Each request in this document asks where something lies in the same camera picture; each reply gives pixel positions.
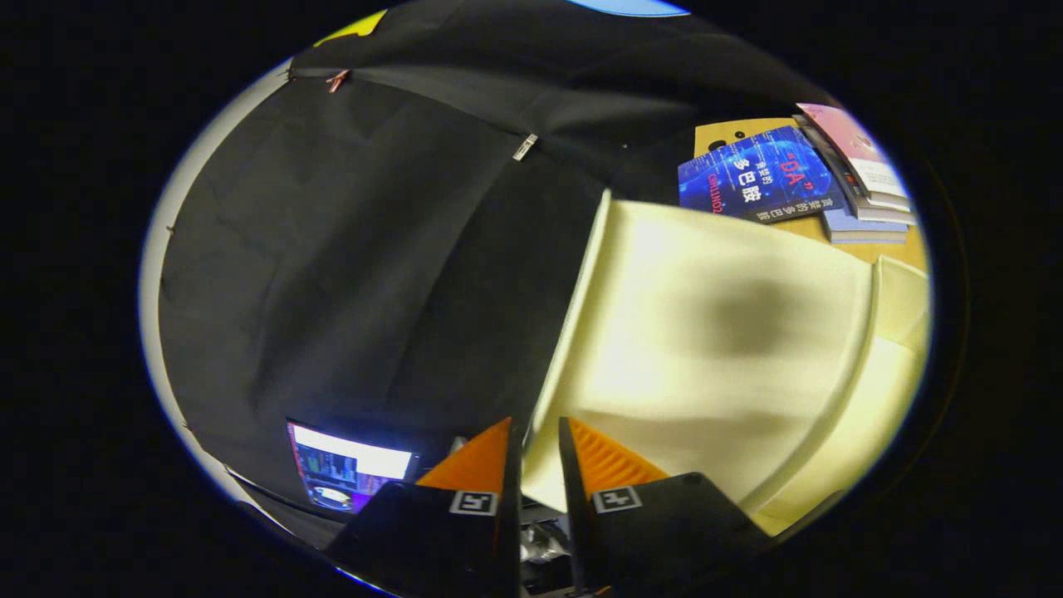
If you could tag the silver cloth clip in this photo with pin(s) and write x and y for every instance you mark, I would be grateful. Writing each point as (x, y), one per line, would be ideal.
(525, 147)

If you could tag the blue cover book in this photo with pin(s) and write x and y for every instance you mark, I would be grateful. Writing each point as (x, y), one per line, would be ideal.
(760, 178)

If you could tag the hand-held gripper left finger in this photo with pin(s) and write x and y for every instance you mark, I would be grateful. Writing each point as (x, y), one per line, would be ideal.
(465, 540)

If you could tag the pale blue book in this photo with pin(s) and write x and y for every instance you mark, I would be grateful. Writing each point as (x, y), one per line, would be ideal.
(864, 230)

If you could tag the pale green fabric storage box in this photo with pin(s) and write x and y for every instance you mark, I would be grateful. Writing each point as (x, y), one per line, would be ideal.
(706, 349)

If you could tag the lit computer monitor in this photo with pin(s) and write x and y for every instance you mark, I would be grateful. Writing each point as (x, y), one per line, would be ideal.
(349, 469)

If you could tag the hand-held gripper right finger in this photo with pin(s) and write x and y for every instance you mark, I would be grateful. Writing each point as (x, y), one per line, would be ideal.
(656, 531)

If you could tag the red cloth clip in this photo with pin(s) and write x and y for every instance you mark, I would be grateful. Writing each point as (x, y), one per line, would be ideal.
(336, 80)

